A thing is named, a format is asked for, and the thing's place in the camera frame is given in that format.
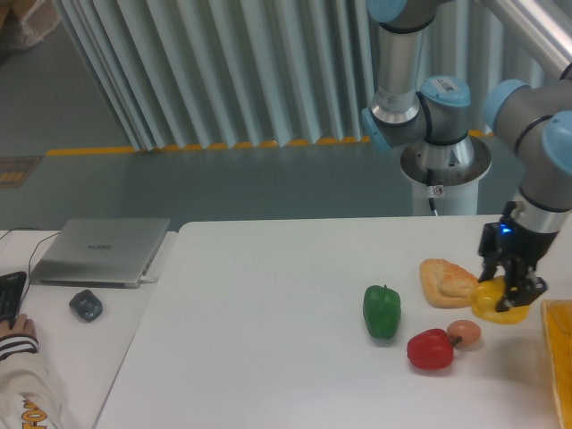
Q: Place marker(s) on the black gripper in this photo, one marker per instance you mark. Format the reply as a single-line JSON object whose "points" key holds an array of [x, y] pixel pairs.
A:
{"points": [[518, 250]]}

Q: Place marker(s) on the yellow bell pepper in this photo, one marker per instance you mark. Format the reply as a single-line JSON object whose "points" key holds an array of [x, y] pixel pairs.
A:
{"points": [[485, 298]]}

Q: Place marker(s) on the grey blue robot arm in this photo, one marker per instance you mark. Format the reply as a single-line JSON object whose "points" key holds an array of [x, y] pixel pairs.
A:
{"points": [[430, 122]]}

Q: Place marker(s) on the white striped sleeve forearm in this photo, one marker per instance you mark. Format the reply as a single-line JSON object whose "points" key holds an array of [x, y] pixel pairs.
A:
{"points": [[30, 394]]}

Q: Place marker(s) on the red bell pepper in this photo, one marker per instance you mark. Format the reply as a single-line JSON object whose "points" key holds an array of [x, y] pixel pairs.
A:
{"points": [[432, 349]]}

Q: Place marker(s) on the green bell pepper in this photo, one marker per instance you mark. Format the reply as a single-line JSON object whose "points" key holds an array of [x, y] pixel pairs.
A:
{"points": [[382, 311]]}

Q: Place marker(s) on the person's hand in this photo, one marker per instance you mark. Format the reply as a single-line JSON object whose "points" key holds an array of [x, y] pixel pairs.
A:
{"points": [[21, 326]]}

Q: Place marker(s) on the toasted bread piece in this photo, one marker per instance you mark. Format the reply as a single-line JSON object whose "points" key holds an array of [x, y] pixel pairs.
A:
{"points": [[446, 285]]}

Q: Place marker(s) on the yellow tray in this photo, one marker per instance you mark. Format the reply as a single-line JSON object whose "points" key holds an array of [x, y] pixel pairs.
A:
{"points": [[556, 317]]}

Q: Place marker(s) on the brown egg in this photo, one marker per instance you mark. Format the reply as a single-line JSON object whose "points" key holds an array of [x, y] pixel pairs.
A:
{"points": [[463, 333]]}

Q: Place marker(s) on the silver laptop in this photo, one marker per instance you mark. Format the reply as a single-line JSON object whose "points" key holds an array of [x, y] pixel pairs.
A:
{"points": [[107, 252]]}

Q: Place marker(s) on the black keyboard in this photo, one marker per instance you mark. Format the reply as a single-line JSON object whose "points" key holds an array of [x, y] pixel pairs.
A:
{"points": [[11, 286]]}

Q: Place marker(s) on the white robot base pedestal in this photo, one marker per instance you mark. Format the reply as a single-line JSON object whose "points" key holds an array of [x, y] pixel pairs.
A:
{"points": [[447, 187]]}

